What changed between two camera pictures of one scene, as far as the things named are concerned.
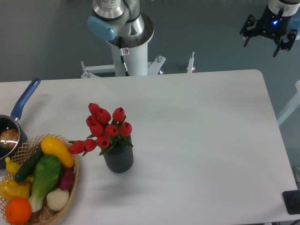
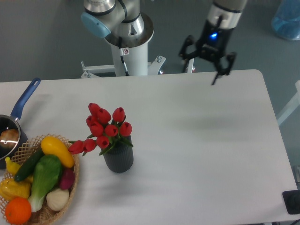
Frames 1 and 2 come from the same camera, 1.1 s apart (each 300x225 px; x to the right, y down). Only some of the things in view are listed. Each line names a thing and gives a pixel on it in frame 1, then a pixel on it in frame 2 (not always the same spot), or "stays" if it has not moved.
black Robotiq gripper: (271, 25) → (212, 44)
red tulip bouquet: (104, 133) stays
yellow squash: (52, 145) stays
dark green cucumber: (28, 165) stays
